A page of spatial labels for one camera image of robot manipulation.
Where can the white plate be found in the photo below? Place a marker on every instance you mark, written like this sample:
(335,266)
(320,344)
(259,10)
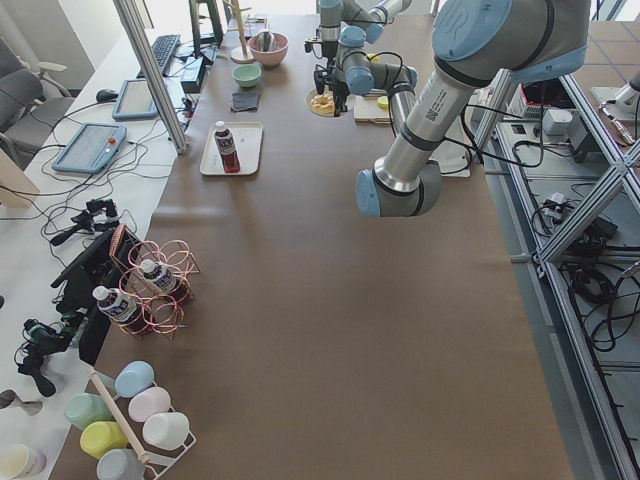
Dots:
(308,97)

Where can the twisted ring donut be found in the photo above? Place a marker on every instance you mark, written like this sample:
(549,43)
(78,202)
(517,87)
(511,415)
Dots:
(322,104)

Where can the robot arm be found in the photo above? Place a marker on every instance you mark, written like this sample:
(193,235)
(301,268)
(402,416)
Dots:
(348,25)
(472,41)

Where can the cream rabbit tray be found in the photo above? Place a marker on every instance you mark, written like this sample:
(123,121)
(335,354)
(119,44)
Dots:
(247,137)

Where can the dark tea bottle on tray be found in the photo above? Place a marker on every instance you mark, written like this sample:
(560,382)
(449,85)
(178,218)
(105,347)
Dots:
(226,147)

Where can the wooden cutting board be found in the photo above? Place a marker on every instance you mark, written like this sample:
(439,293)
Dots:
(366,110)

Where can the half lemon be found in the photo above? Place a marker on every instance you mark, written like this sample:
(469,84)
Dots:
(383,102)

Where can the pink bowl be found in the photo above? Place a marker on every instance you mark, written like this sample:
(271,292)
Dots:
(277,53)

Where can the steel scoop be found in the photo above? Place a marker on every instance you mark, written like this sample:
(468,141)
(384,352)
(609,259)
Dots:
(264,40)

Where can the mint green bowl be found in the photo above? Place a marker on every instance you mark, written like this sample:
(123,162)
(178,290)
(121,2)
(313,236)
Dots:
(247,75)

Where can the grey folded cloth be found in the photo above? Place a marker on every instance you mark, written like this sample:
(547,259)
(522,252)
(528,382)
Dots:
(245,101)

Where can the wooden mug tree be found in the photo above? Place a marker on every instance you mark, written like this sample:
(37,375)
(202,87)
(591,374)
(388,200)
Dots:
(240,54)

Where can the black keyboard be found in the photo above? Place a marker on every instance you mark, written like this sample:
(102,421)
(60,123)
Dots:
(163,49)

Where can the blue teach pendant far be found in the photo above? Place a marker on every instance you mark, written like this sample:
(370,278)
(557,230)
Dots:
(134,102)

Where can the blue teach pendant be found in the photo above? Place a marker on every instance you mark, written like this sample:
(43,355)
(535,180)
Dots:
(134,102)
(92,149)

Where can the black computer mouse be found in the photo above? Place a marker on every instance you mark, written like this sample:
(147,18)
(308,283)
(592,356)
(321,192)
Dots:
(106,95)

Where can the blue teach pendant near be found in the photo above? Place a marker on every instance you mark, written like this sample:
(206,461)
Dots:
(92,149)

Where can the bottle in rack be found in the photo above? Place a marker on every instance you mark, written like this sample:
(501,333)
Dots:
(122,309)
(164,281)

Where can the blue cup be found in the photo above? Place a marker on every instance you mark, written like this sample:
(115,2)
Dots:
(134,378)

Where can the pink cup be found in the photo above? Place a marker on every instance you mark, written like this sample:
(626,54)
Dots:
(149,402)

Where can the white cup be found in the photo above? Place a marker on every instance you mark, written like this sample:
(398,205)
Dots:
(167,430)

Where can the white cup rack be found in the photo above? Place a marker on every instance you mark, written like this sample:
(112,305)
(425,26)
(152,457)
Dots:
(158,462)

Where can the green cup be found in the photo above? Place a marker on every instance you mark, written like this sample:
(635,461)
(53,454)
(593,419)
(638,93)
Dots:
(84,409)

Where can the yellow cup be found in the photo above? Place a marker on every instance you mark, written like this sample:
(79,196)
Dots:
(102,436)

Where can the grey cup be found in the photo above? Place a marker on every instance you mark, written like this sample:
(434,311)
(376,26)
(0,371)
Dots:
(120,464)

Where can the cream cup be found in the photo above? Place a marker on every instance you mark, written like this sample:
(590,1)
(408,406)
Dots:
(20,461)

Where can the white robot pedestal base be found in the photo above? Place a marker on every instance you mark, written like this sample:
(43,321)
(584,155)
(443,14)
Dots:
(452,156)

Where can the aluminium frame post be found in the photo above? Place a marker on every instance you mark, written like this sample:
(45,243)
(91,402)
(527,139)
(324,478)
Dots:
(131,21)

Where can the black camera tripod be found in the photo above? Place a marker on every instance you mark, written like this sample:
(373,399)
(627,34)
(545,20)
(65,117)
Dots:
(99,215)

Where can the copper wire bottle rack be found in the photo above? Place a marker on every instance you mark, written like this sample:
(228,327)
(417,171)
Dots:
(162,309)

